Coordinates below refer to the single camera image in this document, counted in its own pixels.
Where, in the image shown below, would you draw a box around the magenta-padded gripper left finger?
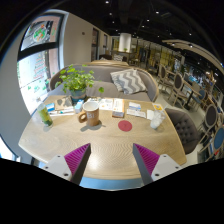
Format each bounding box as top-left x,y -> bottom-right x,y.
41,142 -> 92,186

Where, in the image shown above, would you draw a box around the group of dining chairs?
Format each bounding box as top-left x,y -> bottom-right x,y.
156,63 -> 224,161

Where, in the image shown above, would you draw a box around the blue and white leaflet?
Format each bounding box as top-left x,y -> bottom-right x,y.
126,101 -> 147,119

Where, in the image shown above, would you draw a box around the yellow card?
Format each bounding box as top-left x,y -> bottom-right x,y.
152,102 -> 164,112

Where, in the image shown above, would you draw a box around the green potted plant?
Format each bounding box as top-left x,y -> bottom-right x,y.
54,64 -> 105,103

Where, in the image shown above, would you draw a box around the green drink bottle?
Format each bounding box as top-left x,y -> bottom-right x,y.
36,102 -> 54,128

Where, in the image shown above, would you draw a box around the small blue box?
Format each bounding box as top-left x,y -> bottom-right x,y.
74,99 -> 84,114

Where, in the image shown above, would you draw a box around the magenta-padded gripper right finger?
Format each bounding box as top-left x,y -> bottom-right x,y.
132,142 -> 183,186

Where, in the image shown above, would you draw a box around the white printed leaflet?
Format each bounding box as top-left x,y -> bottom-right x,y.
98,97 -> 115,112

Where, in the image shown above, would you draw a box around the wooden book with white cover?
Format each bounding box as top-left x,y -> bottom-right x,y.
111,98 -> 126,119

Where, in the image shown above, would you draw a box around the dark grey tufted chair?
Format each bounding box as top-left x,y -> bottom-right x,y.
164,107 -> 205,156

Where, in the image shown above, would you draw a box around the grey zigzag cushion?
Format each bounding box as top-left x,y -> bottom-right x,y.
110,68 -> 148,96

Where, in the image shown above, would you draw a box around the grey curved sofa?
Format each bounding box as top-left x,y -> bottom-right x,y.
49,63 -> 160,103

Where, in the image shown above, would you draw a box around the flat round red coaster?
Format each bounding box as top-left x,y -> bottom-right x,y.
117,119 -> 133,133

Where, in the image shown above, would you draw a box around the ceiling spot lights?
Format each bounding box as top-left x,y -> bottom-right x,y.
103,0 -> 214,48

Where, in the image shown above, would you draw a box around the brown ceramic mug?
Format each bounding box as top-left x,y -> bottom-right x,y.
77,101 -> 101,127

